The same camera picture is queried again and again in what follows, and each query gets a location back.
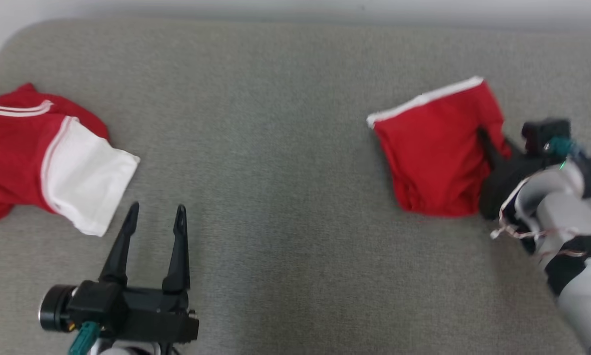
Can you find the red Bulls 23 jersey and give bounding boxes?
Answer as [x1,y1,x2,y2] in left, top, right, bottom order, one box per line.
[0,83,141,237]

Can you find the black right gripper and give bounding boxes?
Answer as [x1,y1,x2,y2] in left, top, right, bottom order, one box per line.
[478,127,548,220]

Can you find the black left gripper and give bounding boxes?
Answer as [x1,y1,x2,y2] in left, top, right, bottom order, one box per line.
[69,202,200,343]

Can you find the teal camera connector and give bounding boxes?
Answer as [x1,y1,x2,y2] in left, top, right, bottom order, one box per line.
[69,321,101,355]
[545,137,580,161]

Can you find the grey fabric sofa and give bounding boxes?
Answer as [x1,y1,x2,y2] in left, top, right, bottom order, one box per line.
[0,17,591,355]

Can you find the teal right camera connector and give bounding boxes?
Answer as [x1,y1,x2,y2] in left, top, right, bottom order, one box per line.
[545,137,580,161]

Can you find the teal left camera connector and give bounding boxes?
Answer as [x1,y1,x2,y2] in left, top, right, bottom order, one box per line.
[69,321,101,355]

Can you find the red Bulls shorts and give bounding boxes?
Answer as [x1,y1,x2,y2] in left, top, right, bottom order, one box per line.
[367,76,513,217]

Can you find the white red wire bundle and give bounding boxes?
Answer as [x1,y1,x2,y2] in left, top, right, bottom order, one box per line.
[490,175,587,258]

